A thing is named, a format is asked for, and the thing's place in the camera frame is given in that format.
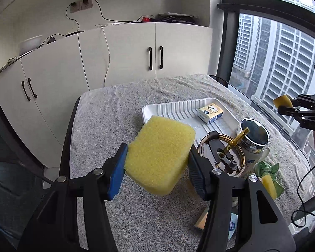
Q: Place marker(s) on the yellow rectangular sponge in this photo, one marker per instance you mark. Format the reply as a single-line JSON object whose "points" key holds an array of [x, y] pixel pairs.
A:
{"points": [[158, 155]]}

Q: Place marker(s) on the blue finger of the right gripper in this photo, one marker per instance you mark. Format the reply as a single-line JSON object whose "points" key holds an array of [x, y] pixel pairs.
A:
{"points": [[304, 100], [295, 112]]}

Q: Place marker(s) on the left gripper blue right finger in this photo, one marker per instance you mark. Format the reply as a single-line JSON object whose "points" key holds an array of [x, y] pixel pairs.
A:
{"points": [[196, 174]]}

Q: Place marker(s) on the grey towel table cover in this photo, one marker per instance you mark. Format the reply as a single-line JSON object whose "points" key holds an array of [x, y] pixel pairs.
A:
{"points": [[141, 221]]}

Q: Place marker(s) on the orange yellow half round sponge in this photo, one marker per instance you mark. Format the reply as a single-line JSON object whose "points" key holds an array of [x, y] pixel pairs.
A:
{"points": [[283, 101]]}

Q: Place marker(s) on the beige knitted cloth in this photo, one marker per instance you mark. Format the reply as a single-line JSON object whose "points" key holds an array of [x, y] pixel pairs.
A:
{"points": [[200, 223]]}

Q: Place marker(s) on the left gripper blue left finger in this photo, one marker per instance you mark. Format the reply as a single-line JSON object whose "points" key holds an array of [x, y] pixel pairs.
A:
{"points": [[117, 171]]}

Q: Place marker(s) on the white cabinet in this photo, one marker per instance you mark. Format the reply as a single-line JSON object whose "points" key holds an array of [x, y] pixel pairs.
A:
{"points": [[114, 42]]}

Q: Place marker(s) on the white ceramic mug chrome lid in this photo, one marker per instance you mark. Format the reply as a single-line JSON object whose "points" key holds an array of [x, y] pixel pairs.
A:
{"points": [[255, 144]]}

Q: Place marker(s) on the white bowl on cabinet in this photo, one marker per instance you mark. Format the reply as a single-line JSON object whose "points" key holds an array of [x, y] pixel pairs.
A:
{"points": [[29, 44]]}

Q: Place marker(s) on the yellow rounded sponge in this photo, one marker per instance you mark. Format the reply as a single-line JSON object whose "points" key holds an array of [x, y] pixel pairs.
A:
{"points": [[268, 183]]}

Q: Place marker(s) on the green cloth scrunchie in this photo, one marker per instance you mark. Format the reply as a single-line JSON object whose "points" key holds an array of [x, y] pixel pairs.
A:
{"points": [[263, 168]]}

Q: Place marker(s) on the green sleeved glass tumbler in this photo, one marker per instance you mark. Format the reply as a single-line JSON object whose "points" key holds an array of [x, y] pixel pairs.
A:
{"points": [[229, 157]]}

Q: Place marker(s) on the white plastic tray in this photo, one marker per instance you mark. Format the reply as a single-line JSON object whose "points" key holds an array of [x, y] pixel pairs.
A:
{"points": [[186, 112]]}

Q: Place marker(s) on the blue tissue pack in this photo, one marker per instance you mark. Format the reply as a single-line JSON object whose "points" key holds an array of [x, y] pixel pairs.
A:
{"points": [[233, 225]]}

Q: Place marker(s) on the wall power socket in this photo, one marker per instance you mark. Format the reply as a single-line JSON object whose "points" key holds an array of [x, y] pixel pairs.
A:
{"points": [[80, 5]]}

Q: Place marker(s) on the yellow tissue pack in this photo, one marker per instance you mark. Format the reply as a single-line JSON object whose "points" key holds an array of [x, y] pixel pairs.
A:
{"points": [[210, 113]]}

